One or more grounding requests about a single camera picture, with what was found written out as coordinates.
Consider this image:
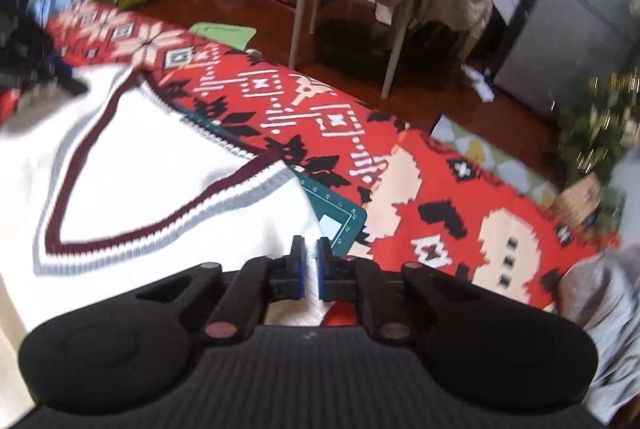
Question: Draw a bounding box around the green cutting mat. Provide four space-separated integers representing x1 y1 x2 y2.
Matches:
180 109 368 255

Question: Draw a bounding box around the white knit V-neck sweater vest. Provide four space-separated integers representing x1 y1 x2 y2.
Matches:
0 64 326 410

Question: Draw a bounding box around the light green cutting board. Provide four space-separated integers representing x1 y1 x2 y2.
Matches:
189 22 257 52

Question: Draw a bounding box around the white chair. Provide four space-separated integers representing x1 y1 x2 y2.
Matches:
289 0 481 100

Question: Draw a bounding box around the red patterned blanket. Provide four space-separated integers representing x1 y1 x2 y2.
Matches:
0 1 616 315

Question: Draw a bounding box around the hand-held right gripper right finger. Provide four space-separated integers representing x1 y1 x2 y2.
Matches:
316 236 488 344

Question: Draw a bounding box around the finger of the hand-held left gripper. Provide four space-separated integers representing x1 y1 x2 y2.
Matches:
42 56 90 98

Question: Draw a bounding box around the patterned floor mat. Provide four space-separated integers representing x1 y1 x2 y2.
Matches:
432 114 561 210

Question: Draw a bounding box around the crumpled grey garment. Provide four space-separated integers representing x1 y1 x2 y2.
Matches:
557 254 640 425

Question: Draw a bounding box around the grey refrigerator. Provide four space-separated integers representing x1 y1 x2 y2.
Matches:
492 0 640 114

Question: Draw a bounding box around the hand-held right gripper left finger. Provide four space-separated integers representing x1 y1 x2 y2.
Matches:
134 235 307 344

